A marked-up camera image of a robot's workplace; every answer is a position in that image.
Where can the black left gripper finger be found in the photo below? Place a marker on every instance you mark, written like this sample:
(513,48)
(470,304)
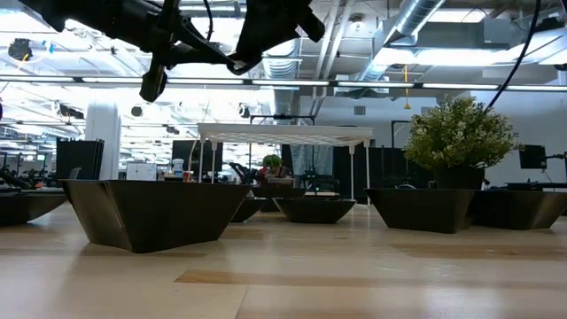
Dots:
(212,59)

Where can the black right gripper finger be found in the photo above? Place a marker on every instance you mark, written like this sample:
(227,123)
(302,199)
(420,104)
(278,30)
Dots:
(248,64)

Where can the black square mini plate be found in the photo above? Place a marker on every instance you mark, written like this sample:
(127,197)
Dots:
(150,212)
(421,210)
(279,192)
(518,209)

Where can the black leaf-shaped mini plate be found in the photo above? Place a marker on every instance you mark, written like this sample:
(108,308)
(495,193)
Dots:
(313,212)
(250,208)
(26,208)

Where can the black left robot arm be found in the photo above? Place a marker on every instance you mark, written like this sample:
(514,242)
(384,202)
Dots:
(111,22)

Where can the long linear light bar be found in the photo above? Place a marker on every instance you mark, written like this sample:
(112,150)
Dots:
(204,81)

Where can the black screen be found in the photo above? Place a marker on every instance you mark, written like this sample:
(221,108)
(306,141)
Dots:
(184,153)

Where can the small plant in red pot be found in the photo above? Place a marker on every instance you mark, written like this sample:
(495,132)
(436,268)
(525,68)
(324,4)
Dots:
(272,160)

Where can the person at desk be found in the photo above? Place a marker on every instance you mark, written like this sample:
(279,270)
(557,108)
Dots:
(279,173)

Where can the white jug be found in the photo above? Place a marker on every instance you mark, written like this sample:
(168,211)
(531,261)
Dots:
(178,167)

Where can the white square column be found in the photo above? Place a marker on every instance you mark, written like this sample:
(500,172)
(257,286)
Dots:
(103,137)

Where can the white cabinet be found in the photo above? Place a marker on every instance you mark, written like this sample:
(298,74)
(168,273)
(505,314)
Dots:
(141,171)

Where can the yellow hanging pendant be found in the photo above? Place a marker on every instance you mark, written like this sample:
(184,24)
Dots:
(406,93)

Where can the black partition panel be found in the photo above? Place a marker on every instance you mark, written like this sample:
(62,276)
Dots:
(80,159)
(385,168)

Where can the artificial plant in black pot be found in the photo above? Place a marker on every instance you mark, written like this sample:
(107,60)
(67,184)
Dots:
(460,137)

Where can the black monitor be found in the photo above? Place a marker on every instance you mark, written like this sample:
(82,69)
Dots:
(533,156)

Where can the silver spiral air duct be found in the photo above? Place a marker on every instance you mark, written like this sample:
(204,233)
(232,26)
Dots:
(283,66)
(414,15)

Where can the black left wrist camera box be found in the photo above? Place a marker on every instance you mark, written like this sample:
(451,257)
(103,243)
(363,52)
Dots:
(153,86)

